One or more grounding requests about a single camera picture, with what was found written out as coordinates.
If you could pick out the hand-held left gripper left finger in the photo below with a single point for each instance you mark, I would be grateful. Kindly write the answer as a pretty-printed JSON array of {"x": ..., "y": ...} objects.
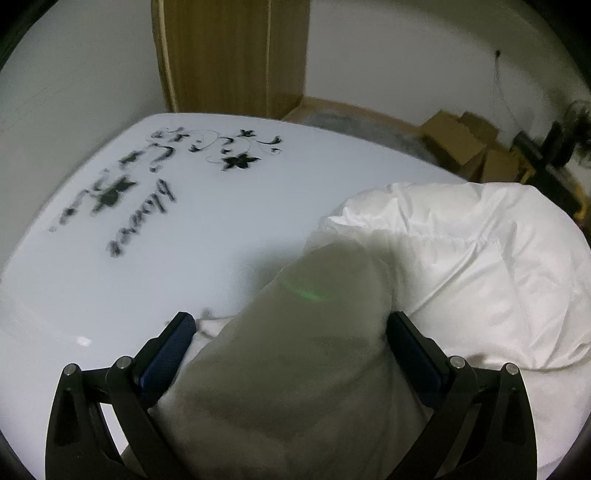
[{"x": 168, "y": 353}]

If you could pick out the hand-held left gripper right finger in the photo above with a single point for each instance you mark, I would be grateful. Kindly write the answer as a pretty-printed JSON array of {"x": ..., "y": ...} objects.
[{"x": 418, "y": 355}]

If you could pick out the white puffer jacket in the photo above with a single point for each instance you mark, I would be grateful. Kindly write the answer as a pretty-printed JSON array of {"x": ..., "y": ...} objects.
[{"x": 461, "y": 277}]

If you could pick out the small cardboard box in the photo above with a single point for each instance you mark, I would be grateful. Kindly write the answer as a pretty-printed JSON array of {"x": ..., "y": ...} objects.
[
  {"x": 480, "y": 124},
  {"x": 501, "y": 166}
]

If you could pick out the large open cardboard box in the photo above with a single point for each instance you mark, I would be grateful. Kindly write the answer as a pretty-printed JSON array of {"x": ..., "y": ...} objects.
[{"x": 450, "y": 143}]

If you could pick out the low cardboard tray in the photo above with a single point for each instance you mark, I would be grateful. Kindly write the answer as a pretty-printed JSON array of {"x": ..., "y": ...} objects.
[{"x": 360, "y": 131}]

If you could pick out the black and yellow delivery box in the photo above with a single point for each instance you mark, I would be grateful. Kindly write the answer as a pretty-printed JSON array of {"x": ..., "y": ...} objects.
[{"x": 540, "y": 157}]

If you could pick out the black standing fan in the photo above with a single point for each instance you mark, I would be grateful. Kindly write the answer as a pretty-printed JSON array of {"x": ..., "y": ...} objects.
[{"x": 575, "y": 129}]

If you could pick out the wooden wardrobe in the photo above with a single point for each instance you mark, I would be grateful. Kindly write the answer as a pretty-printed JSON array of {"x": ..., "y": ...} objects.
[{"x": 231, "y": 55}]

